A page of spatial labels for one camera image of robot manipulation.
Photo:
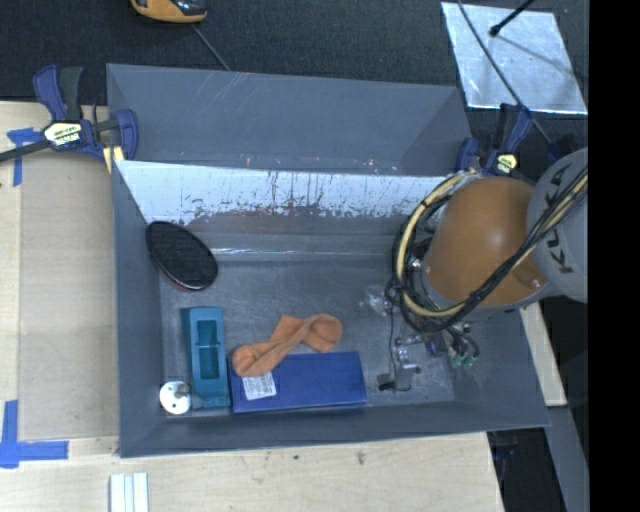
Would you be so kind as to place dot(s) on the teal plastic holder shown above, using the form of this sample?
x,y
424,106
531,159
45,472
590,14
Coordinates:
x,y
206,350

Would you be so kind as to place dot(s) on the clear plastic thing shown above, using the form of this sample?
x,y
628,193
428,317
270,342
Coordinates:
x,y
376,299

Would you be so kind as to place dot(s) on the blue box with white label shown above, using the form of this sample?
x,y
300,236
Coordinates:
x,y
315,382

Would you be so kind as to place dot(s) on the pale wood board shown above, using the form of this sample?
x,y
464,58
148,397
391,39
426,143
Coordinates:
x,y
65,300

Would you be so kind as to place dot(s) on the orange cloth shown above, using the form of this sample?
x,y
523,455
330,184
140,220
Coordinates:
x,y
295,340

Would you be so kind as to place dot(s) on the grey metal bin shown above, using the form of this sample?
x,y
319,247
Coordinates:
x,y
300,120

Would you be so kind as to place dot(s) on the white round knob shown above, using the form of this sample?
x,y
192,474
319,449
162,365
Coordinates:
x,y
174,398

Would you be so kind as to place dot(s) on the black oval brush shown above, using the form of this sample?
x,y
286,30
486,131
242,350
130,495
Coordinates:
x,y
181,255

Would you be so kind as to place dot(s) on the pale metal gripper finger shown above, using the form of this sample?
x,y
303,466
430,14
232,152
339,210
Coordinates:
x,y
406,372
386,378

